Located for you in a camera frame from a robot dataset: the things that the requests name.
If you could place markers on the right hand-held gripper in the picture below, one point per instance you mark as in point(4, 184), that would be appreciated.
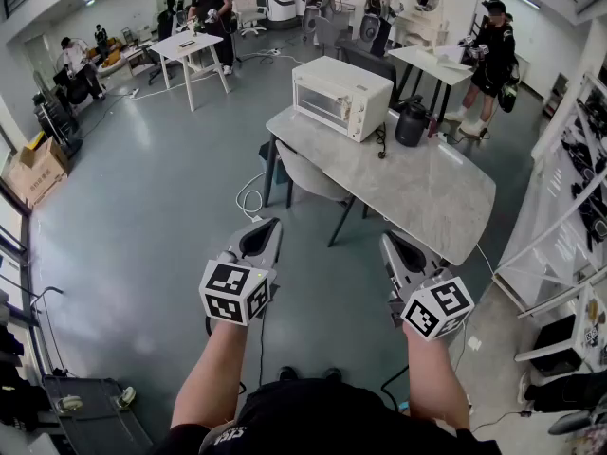
point(436, 311)

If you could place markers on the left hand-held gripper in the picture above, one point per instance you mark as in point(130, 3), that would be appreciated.
point(227, 292)

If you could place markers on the white oven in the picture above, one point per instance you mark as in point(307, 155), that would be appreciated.
point(341, 76)

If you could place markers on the person's right forearm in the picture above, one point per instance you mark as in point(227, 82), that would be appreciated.
point(434, 377)

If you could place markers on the person's left forearm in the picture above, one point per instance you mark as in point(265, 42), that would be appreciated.
point(213, 372)

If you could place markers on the grey marble table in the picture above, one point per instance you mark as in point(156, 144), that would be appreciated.
point(417, 197)

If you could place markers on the grey upholstered chair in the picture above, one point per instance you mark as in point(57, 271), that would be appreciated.
point(303, 173)

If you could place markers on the teal bin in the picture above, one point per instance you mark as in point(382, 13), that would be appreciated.
point(268, 159)

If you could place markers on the black kettle jug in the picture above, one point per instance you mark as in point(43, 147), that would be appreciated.
point(410, 126)

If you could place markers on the person's left black shoe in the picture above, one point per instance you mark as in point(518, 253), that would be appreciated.
point(288, 374)

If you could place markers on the person's black shoe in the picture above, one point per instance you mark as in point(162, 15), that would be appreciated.
point(333, 374)
point(288, 374)

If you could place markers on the person's right black shoe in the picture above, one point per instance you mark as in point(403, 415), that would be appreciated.
point(333, 374)

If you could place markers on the white shelf rack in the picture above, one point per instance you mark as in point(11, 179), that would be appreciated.
point(545, 197)

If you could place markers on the black box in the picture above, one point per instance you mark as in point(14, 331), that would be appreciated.
point(555, 344)

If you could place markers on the person's black shirt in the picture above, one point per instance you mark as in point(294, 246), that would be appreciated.
point(327, 420)

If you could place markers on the white table with black legs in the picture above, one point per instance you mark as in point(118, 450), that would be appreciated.
point(436, 64)

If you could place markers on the black office chair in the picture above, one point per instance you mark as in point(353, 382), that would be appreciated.
point(365, 57)

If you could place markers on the white wooden table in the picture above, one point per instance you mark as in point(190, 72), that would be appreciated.
point(187, 43)

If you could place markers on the white office chair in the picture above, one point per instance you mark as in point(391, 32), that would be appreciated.
point(251, 14)

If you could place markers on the white vanity dresser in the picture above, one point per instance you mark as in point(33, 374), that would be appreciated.
point(419, 26)

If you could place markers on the cardboard box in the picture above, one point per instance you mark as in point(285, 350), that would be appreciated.
point(38, 169)

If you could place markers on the black flat trolley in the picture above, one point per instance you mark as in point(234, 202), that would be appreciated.
point(90, 410)

